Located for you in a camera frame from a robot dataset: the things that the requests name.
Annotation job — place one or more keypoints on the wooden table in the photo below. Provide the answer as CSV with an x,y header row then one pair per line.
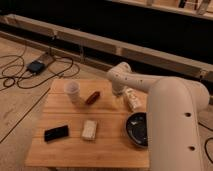
x,y
111,147

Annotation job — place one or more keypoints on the wooden frame rail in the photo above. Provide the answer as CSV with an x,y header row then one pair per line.
x,y
138,53

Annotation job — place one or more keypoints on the white sponge block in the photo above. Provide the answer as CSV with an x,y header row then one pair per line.
x,y
89,130

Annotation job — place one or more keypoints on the blue power adapter box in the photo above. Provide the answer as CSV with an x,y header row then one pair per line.
x,y
35,67

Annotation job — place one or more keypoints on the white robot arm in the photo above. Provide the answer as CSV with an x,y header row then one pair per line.
x,y
172,108

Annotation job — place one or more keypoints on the dark ceramic bowl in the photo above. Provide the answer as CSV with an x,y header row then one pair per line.
x,y
136,128

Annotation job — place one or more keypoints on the small red-brown object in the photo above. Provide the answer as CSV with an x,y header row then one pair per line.
x,y
92,98

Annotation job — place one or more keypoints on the black rectangular box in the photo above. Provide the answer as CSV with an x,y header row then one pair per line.
x,y
56,133

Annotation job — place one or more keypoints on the white plastic cup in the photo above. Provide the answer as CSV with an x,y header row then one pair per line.
x,y
72,89

